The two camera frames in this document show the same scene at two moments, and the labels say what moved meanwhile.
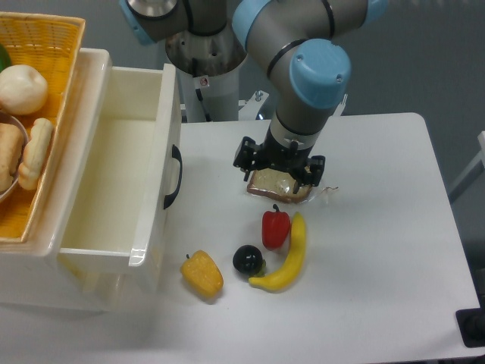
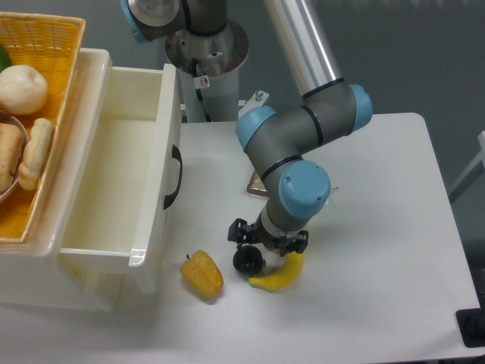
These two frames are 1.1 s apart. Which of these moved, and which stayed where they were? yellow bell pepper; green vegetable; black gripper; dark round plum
Moved: black gripper
Stayed: dark round plum; yellow bell pepper; green vegetable
